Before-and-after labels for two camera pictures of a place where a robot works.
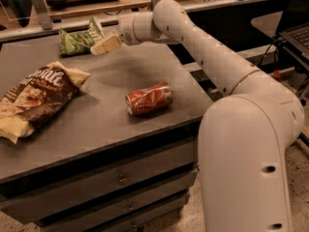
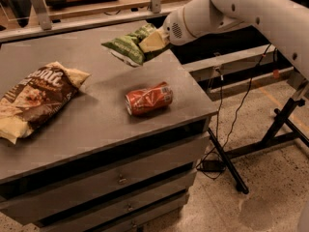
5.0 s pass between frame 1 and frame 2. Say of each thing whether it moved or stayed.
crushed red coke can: stayed
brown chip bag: stayed
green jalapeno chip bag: moved
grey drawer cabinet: stayed
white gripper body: moved
